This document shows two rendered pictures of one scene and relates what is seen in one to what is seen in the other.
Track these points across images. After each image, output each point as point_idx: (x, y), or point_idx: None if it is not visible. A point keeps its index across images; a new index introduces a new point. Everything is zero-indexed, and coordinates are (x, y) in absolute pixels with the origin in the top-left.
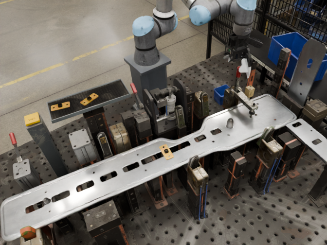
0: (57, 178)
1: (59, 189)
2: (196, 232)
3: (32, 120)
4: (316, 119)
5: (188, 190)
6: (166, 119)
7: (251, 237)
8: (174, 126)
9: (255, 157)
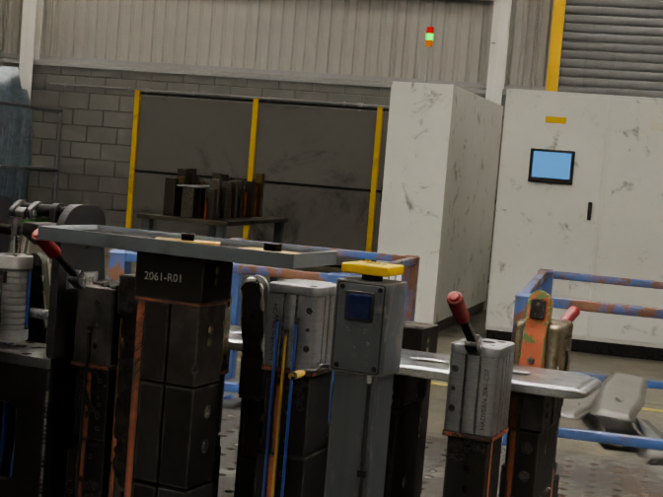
0: (414, 365)
1: (428, 363)
2: (220, 469)
3: (375, 262)
4: None
5: None
6: (20, 348)
7: None
8: (37, 342)
9: None
